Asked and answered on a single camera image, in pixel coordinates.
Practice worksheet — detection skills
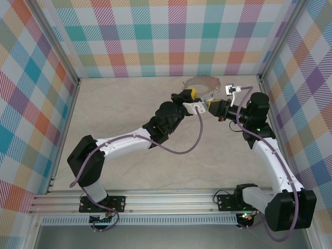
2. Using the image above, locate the large metal keyring with rings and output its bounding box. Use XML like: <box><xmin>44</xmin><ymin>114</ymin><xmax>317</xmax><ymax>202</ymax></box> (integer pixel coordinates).
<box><xmin>181</xmin><ymin>76</ymin><xmax>222</xmax><ymax>96</ymax></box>

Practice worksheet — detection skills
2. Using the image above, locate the right controller board with lights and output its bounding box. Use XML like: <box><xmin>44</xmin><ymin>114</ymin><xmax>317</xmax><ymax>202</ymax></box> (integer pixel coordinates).
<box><xmin>237</xmin><ymin>212</ymin><xmax>256</xmax><ymax>224</ymax></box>

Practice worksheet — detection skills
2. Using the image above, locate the grey metal shelf panel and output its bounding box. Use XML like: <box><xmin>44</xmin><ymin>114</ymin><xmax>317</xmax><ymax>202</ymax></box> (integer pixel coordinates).
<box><xmin>33</xmin><ymin>225</ymin><xmax>312</xmax><ymax>249</ymax></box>

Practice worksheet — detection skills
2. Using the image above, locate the left controller board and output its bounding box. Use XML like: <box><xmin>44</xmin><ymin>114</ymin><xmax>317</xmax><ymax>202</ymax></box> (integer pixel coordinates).
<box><xmin>89</xmin><ymin>214</ymin><xmax>115</xmax><ymax>225</ymax></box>

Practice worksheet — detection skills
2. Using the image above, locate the aluminium side rail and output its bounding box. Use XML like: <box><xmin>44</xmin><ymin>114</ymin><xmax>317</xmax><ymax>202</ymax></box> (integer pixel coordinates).
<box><xmin>258</xmin><ymin>75</ymin><xmax>295</xmax><ymax>190</ymax></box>
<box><xmin>45</xmin><ymin>77</ymin><xmax>81</xmax><ymax>194</ymax></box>

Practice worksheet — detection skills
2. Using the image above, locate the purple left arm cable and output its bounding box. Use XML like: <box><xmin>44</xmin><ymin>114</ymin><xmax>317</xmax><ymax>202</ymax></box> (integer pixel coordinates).
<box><xmin>69</xmin><ymin>108</ymin><xmax>204</xmax><ymax>232</ymax></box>

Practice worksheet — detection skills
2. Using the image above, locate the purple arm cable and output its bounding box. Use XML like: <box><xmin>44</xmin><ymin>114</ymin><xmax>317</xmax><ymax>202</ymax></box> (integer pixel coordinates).
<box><xmin>69</xmin><ymin>108</ymin><xmax>204</xmax><ymax>232</ymax></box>
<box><xmin>237</xmin><ymin>87</ymin><xmax>299</xmax><ymax>242</ymax></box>

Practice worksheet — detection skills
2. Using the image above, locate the aluminium frame post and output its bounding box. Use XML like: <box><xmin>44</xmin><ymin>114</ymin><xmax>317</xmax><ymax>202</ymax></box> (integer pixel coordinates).
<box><xmin>256</xmin><ymin>0</ymin><xmax>309</xmax><ymax>82</ymax></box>
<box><xmin>25</xmin><ymin>0</ymin><xmax>81</xmax><ymax>84</ymax></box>

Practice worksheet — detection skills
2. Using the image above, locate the aluminium mounting rail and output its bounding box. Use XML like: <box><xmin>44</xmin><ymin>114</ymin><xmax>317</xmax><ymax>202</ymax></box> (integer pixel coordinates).
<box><xmin>28</xmin><ymin>188</ymin><xmax>314</xmax><ymax>215</ymax></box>

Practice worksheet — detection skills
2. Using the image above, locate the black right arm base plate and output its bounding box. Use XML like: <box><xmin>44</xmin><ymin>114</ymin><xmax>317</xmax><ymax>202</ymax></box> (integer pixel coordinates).
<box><xmin>217</xmin><ymin>193</ymin><xmax>264</xmax><ymax>211</ymax></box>

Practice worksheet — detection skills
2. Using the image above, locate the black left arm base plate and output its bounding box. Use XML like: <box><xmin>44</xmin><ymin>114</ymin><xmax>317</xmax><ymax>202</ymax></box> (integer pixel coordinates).
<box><xmin>79</xmin><ymin>195</ymin><xmax>127</xmax><ymax>213</ymax></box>

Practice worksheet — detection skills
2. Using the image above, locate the white slotted cable duct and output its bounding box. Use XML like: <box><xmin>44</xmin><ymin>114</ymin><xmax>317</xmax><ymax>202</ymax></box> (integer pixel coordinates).
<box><xmin>41</xmin><ymin>214</ymin><xmax>238</xmax><ymax>226</ymax></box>

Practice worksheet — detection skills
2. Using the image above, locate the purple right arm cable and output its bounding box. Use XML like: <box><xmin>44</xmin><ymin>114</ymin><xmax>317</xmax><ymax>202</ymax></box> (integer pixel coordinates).
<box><xmin>237</xmin><ymin>87</ymin><xmax>299</xmax><ymax>242</ymax></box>

